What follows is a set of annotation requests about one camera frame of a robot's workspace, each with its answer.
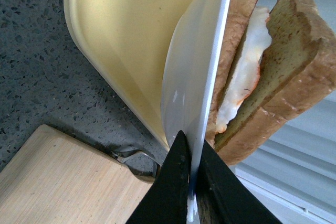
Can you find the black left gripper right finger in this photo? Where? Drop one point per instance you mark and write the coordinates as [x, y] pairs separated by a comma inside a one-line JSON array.
[[222, 198]]

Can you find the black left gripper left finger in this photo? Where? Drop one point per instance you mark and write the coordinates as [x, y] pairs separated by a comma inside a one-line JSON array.
[[166, 200]]

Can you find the white round plate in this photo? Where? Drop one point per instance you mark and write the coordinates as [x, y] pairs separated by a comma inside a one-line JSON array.
[[189, 78]]

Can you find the bread slice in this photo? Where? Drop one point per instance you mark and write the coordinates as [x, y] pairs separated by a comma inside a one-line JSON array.
[[298, 71], [239, 14]]

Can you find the bamboo cutting board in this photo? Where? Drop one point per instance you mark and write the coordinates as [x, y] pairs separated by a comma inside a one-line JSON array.
[[55, 178]]

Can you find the fried egg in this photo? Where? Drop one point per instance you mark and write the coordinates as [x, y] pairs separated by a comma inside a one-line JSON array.
[[246, 72]]

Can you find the yellow bear tray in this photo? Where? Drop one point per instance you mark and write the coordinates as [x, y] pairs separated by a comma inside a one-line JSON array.
[[127, 41]]

